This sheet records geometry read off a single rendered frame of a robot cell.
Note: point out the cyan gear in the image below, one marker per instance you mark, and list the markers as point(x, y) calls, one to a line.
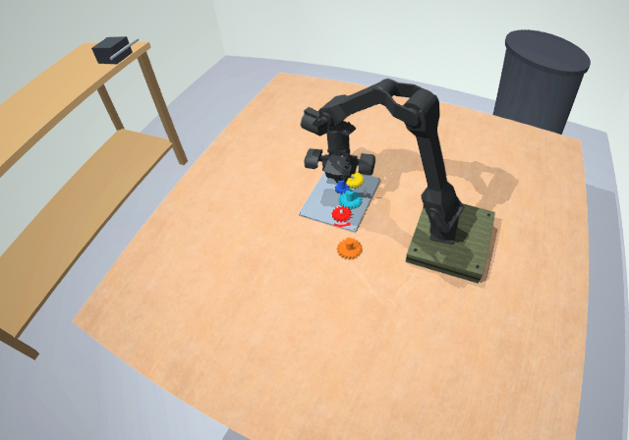
point(350, 199)

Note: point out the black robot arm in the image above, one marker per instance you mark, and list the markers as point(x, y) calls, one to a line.
point(420, 115)

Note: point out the red gear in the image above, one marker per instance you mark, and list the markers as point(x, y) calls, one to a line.
point(341, 217)

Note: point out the orange gear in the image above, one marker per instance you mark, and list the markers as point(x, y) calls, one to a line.
point(349, 248)

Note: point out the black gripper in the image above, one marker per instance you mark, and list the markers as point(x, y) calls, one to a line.
point(365, 163)

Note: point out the yellow gear with black stripe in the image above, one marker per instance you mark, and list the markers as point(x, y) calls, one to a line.
point(357, 181)

